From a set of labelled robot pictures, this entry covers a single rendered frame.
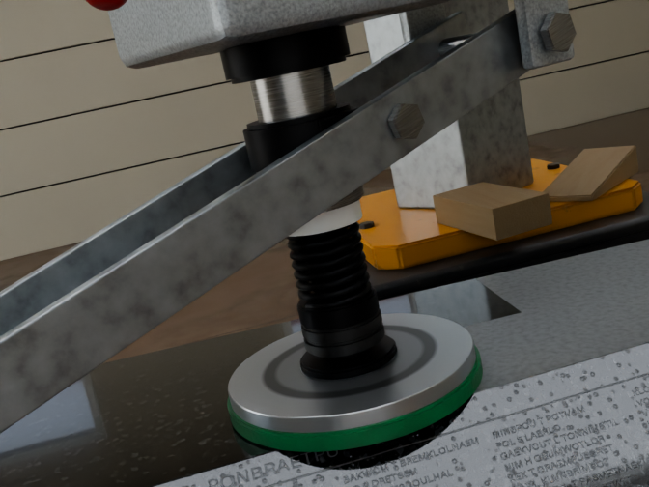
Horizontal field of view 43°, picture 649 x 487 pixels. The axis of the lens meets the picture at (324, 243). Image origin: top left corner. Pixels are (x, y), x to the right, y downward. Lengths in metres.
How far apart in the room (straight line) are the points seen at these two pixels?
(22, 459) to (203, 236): 0.30
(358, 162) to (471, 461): 0.24
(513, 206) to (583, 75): 6.48
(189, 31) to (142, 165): 6.25
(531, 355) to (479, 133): 0.82
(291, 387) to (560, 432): 0.21
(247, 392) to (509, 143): 0.98
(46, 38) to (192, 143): 1.35
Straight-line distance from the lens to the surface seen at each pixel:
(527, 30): 0.70
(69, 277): 0.66
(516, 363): 0.72
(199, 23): 0.55
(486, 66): 0.70
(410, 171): 1.56
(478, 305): 0.86
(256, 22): 0.53
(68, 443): 0.78
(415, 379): 0.65
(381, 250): 1.35
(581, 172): 1.52
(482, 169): 1.50
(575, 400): 0.69
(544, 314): 0.82
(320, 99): 0.64
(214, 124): 6.79
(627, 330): 0.76
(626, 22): 7.93
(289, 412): 0.64
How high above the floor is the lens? 1.11
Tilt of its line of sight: 13 degrees down
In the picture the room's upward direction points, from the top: 12 degrees counter-clockwise
